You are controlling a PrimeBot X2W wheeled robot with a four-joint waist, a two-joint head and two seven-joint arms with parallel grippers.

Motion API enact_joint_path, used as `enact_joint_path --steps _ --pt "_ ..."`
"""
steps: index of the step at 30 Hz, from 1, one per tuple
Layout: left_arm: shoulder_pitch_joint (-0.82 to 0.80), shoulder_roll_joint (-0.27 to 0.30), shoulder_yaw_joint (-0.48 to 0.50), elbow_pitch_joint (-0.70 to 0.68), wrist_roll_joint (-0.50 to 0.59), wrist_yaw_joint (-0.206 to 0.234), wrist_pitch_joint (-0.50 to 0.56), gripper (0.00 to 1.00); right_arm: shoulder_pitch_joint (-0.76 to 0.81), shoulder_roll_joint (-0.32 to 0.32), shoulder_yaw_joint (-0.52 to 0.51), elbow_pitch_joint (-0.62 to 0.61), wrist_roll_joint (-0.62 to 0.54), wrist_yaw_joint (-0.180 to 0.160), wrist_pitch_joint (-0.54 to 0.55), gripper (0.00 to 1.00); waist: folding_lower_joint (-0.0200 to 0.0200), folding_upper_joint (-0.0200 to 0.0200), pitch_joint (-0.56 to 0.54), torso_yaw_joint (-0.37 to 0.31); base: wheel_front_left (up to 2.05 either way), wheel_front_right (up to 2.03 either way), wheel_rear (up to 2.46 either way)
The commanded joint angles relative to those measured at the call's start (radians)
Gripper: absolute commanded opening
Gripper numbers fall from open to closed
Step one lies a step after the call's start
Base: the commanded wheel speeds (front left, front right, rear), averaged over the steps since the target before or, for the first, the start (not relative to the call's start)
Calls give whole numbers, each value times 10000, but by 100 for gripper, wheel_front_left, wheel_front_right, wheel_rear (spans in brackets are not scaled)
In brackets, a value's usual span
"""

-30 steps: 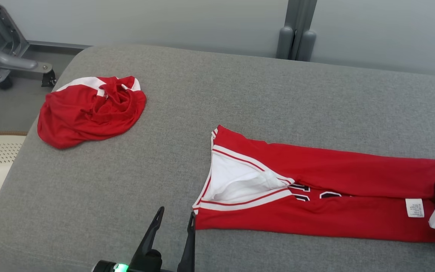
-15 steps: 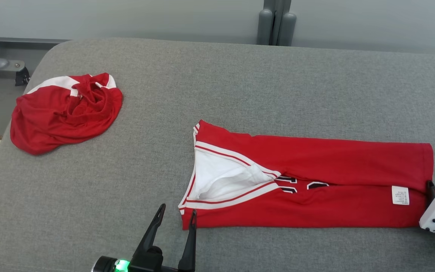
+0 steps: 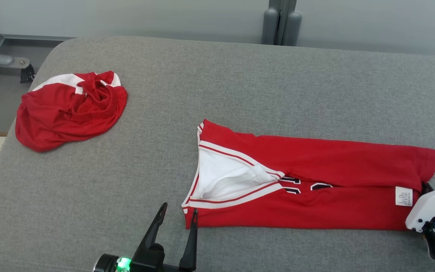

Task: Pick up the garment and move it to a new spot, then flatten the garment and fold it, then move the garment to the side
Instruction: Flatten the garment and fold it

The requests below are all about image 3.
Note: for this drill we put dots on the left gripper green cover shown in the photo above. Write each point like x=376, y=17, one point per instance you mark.
x=145, y=260

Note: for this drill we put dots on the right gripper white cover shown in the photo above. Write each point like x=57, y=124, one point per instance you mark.
x=429, y=207

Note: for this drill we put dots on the red basketball jersey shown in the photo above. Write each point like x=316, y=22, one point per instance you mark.
x=315, y=158

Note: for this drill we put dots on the red shorts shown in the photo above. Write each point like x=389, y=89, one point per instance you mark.
x=62, y=121

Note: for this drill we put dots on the grey double partition post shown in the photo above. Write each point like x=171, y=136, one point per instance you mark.
x=281, y=22

